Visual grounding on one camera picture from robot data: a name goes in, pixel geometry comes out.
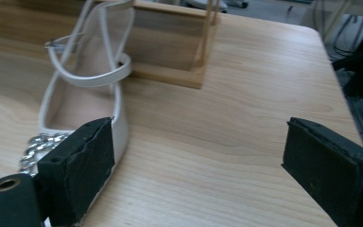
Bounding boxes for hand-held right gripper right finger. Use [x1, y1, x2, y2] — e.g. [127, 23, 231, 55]
[281, 116, 363, 227]

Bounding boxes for wooden shoe rack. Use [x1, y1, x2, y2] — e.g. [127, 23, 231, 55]
[0, 0, 221, 90]

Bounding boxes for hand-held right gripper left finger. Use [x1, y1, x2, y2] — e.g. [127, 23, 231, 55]
[32, 116, 116, 227]

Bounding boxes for black cable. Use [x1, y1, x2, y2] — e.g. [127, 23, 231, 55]
[327, 13, 363, 61]

